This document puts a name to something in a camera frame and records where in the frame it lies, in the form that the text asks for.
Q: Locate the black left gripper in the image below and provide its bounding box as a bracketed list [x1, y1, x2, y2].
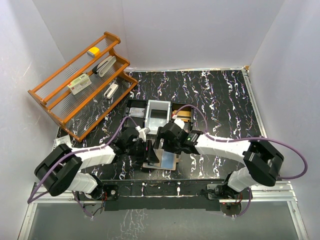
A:
[125, 139, 159, 163]

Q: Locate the beige leather card holder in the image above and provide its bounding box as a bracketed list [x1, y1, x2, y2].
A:
[142, 149, 180, 171]

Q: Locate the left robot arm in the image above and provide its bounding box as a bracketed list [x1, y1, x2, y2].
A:
[34, 126, 151, 200]

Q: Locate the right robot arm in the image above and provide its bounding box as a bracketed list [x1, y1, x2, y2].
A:
[152, 121, 284, 199]

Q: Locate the silver card in left tray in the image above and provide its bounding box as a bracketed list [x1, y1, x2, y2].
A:
[128, 107, 146, 118]

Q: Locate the white tray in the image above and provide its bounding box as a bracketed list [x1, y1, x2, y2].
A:
[144, 100, 171, 135]

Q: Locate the black left tray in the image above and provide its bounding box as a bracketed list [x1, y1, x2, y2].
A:
[124, 99, 147, 128]

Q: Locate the black tray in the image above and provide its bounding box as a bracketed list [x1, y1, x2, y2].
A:
[124, 99, 147, 128]
[170, 102, 194, 133]

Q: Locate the black right tray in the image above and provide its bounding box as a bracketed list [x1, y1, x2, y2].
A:
[170, 102, 194, 133]

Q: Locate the small white stapler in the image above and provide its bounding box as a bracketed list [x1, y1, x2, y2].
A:
[103, 83, 119, 100]

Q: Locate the white printed paper sheet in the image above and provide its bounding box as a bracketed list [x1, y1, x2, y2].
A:
[53, 135, 72, 148]

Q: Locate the white black stapler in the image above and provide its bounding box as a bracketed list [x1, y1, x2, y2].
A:
[92, 55, 117, 77]

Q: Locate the orange wooden shelf rack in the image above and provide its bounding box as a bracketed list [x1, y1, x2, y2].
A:
[28, 32, 138, 142]

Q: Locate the white staples box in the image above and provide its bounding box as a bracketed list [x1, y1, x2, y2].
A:
[67, 73, 92, 95]

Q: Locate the yellow white tape measure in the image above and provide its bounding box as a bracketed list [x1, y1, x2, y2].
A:
[86, 46, 100, 58]

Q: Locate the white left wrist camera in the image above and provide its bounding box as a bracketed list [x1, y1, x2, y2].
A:
[135, 126, 151, 142]

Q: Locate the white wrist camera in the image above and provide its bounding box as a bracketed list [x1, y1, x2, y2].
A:
[173, 118, 185, 129]
[135, 126, 151, 142]

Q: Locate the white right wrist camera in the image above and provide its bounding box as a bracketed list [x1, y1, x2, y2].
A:
[173, 118, 185, 129]

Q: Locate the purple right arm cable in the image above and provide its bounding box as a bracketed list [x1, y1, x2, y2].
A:
[172, 104, 309, 218]

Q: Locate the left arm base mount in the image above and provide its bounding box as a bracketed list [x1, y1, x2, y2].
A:
[77, 184, 119, 202]

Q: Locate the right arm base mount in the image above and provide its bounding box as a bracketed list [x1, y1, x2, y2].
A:
[199, 183, 253, 200]

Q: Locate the aluminium frame rail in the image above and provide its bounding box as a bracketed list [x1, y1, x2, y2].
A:
[18, 179, 309, 240]

